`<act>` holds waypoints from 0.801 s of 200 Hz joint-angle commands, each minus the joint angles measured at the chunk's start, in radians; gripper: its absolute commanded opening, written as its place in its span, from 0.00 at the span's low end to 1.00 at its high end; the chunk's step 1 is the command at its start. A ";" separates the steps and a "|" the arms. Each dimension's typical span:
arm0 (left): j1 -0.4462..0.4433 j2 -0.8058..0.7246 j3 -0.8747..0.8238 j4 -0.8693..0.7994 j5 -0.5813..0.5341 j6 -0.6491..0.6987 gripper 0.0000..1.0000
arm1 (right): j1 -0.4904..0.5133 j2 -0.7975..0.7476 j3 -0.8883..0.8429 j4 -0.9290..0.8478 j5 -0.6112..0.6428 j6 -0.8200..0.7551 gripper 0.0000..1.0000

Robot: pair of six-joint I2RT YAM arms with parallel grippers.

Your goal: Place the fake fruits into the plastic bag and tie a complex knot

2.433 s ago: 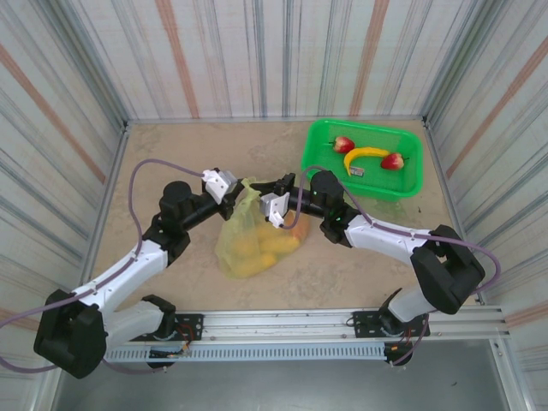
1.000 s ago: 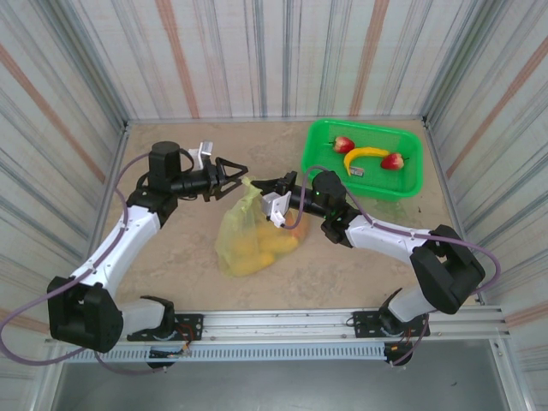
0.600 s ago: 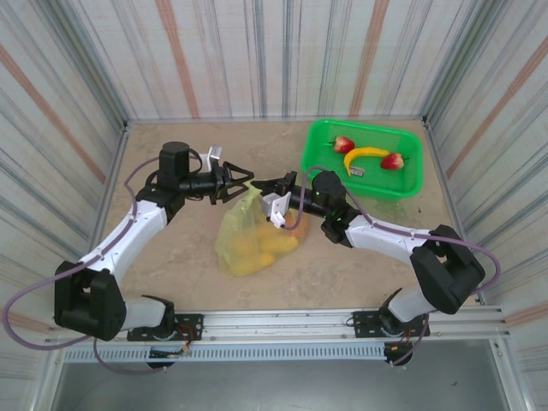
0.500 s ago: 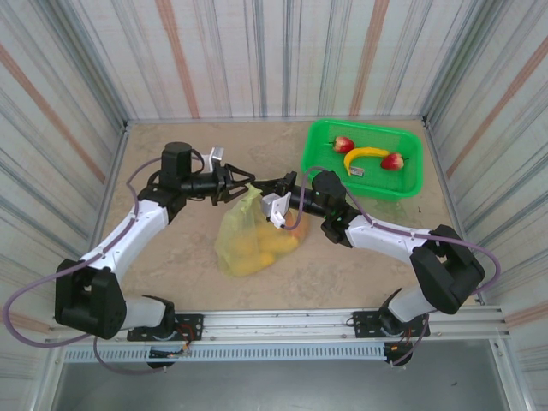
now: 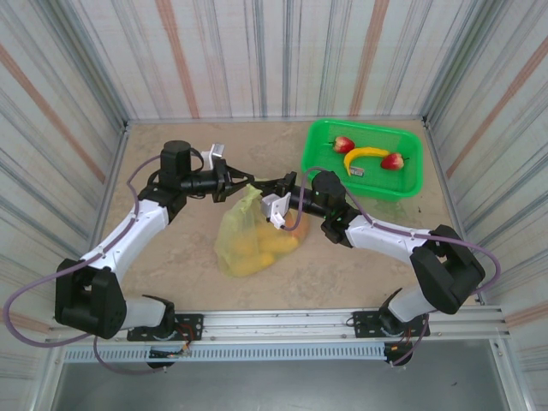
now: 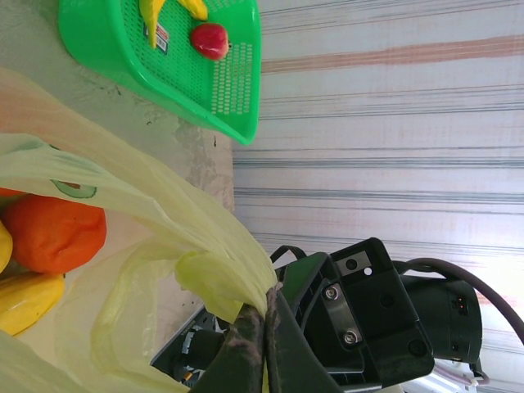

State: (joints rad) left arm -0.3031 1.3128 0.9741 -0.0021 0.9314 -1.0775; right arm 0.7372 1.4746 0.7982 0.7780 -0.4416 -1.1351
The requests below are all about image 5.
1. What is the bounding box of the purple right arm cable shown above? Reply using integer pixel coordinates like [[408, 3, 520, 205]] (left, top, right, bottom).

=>
[[297, 166, 503, 369]]

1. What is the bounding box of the red strawberry right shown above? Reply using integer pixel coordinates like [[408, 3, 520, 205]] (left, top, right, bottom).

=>
[[379, 152, 411, 171]]

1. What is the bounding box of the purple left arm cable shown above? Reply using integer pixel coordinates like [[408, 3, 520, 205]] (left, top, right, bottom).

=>
[[2, 153, 206, 376]]

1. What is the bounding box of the small circuit board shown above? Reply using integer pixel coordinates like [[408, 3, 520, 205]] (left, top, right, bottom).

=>
[[148, 348, 192, 360]]

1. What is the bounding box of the red strawberry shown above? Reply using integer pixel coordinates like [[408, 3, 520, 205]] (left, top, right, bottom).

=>
[[379, 152, 411, 171], [328, 135, 356, 154]]

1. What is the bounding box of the long aluminium rail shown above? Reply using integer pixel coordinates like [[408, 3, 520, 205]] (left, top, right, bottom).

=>
[[45, 304, 513, 346]]

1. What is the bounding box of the yellow translucent plastic bag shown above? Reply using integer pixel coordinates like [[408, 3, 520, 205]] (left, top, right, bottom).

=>
[[213, 175, 312, 279]]

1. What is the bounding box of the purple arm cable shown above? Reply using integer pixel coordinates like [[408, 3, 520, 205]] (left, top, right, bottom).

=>
[[297, 166, 503, 369], [2, 153, 206, 376]]

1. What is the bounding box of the green plastic basket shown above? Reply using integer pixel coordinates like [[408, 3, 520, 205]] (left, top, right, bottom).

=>
[[301, 118, 425, 201]]

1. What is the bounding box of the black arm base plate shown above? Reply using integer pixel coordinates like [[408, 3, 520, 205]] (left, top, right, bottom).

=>
[[353, 308, 430, 340], [128, 313, 206, 343]]

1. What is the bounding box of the red strawberry left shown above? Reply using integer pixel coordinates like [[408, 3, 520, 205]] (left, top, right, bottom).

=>
[[328, 135, 356, 154]]

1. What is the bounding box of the grey slotted cable duct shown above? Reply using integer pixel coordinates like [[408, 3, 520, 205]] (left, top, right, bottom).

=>
[[63, 344, 386, 363]]

